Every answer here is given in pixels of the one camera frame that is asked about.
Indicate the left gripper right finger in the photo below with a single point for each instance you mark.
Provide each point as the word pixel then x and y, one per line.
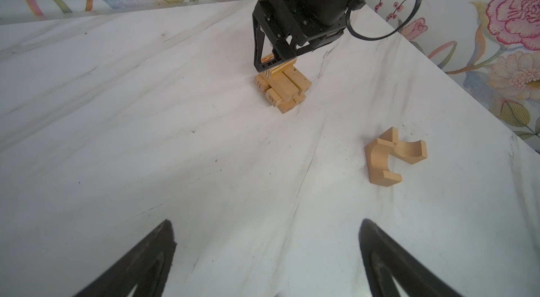
pixel 388 266

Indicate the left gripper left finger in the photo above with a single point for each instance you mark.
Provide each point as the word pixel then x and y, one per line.
pixel 142 271

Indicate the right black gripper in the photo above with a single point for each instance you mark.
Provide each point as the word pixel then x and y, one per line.
pixel 292 29

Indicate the printed wood block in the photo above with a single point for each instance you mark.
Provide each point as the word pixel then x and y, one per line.
pixel 268 72

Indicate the wood arch block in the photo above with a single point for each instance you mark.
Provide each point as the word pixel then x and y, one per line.
pixel 409 152
pixel 377 155

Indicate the long wood block diagonal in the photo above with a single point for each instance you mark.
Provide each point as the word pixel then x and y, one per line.
pixel 301 82

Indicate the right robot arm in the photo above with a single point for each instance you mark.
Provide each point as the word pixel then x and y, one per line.
pixel 328 12

